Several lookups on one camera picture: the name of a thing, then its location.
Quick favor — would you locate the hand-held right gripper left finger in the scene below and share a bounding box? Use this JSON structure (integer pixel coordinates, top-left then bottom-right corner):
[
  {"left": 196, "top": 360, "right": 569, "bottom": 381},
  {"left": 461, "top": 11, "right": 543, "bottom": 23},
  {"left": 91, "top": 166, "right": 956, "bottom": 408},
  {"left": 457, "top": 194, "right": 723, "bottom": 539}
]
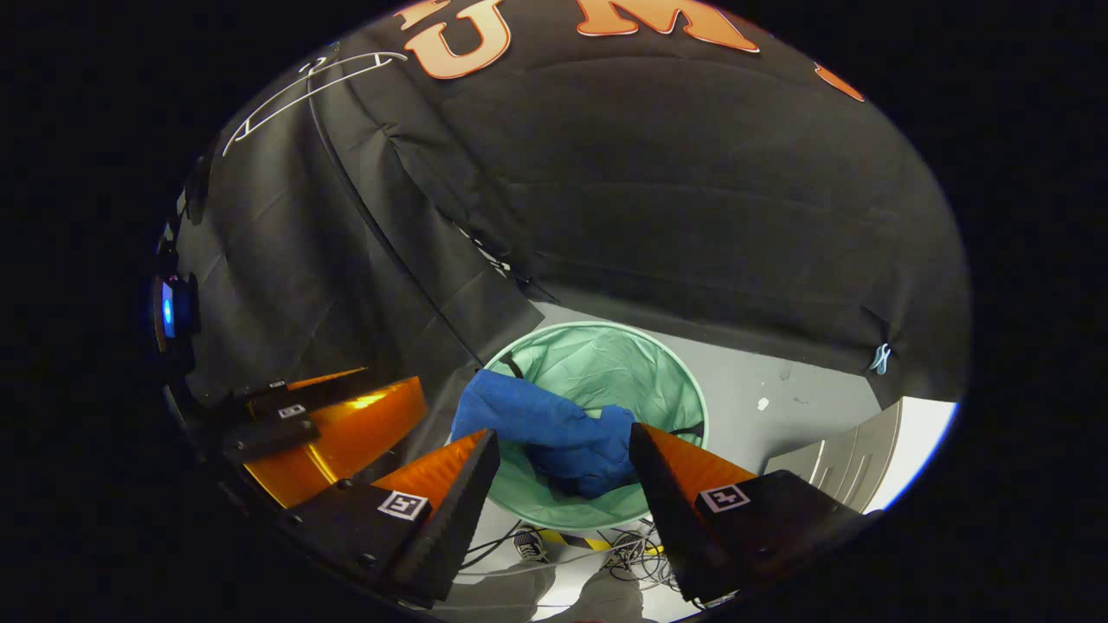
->
[{"left": 281, "top": 429, "right": 501, "bottom": 605}]

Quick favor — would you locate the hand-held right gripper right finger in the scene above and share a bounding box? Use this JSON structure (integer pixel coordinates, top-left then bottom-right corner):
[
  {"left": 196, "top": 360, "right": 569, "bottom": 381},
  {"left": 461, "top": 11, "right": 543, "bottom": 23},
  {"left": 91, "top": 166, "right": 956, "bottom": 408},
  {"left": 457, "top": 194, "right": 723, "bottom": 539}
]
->
[{"left": 629, "top": 423, "right": 882, "bottom": 605}]

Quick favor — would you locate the blue corduroy jacket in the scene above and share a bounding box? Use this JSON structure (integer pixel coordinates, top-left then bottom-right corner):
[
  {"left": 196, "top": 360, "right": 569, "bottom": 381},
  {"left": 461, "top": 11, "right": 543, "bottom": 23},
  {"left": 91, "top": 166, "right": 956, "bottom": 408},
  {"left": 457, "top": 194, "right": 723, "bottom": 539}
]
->
[{"left": 449, "top": 369, "right": 643, "bottom": 500}]

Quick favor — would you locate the green laundry hamper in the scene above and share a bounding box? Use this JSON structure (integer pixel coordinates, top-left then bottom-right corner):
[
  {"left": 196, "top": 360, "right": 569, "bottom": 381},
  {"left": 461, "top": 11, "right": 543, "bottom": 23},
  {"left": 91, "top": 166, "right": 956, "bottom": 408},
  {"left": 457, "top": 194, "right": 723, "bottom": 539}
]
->
[{"left": 479, "top": 321, "right": 711, "bottom": 531}]

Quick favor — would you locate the white clothes hanger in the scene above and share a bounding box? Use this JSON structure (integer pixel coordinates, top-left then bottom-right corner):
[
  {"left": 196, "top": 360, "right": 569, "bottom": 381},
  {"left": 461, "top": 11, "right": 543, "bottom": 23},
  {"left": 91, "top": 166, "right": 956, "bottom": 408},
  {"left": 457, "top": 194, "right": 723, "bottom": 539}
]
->
[{"left": 222, "top": 50, "right": 409, "bottom": 158}]

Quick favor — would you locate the person's right shoe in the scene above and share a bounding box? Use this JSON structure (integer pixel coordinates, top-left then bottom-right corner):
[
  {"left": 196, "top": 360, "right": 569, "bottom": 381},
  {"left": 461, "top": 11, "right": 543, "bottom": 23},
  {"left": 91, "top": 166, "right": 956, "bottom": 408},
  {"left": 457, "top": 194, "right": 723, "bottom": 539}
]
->
[{"left": 604, "top": 533, "right": 647, "bottom": 574}]

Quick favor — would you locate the person's shoe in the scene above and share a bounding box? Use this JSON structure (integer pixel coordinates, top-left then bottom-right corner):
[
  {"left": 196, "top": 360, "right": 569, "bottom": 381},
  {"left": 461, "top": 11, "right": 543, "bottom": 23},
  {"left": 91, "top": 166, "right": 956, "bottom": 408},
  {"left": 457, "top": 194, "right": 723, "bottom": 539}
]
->
[
  {"left": 604, "top": 533, "right": 647, "bottom": 574},
  {"left": 513, "top": 526, "right": 552, "bottom": 563}
]

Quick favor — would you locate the person's left shoe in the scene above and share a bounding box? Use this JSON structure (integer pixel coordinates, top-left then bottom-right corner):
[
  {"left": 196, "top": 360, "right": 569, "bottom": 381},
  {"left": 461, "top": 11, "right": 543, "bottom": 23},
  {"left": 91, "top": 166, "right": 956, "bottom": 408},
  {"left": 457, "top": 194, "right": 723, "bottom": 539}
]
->
[{"left": 513, "top": 526, "right": 552, "bottom": 563}]

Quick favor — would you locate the person's left leg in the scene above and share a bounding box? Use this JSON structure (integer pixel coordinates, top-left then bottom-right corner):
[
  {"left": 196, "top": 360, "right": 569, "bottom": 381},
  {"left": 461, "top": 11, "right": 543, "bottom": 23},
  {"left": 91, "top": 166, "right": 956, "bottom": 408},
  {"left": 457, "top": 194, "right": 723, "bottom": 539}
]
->
[{"left": 428, "top": 561, "right": 557, "bottom": 623}]

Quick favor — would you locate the person's leg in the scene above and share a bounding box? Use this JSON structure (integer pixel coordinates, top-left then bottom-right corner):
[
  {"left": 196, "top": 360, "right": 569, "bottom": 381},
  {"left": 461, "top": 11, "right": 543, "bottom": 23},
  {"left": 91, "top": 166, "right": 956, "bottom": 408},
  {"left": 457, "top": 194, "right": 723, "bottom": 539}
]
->
[
  {"left": 558, "top": 567, "right": 663, "bottom": 623},
  {"left": 428, "top": 561, "right": 557, "bottom": 623}
]

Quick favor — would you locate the yellow black striped tape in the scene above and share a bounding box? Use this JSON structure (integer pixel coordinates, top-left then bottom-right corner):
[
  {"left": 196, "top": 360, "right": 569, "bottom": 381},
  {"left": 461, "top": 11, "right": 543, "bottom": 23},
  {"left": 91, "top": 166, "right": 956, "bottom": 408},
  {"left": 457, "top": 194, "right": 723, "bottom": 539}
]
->
[{"left": 541, "top": 530, "right": 663, "bottom": 555}]

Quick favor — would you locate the person's right leg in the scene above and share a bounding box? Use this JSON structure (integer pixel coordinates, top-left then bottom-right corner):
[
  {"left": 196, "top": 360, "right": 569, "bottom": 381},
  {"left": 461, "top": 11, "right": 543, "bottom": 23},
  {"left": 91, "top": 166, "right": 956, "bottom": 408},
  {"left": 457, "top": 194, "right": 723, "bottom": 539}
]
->
[{"left": 558, "top": 567, "right": 663, "bottom": 623}]

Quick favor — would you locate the grey metal cabinet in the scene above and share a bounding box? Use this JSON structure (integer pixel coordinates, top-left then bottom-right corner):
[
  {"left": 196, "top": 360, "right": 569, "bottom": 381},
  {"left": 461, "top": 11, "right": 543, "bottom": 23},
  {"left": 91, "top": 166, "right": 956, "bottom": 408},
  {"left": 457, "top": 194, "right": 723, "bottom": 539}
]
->
[{"left": 762, "top": 400, "right": 908, "bottom": 513}]

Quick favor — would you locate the tangle of black cables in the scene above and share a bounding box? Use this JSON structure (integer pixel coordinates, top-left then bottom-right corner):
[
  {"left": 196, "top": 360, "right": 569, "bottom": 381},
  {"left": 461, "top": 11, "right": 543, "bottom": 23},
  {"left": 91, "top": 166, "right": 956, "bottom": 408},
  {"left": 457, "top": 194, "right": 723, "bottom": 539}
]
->
[{"left": 459, "top": 517, "right": 685, "bottom": 598}]

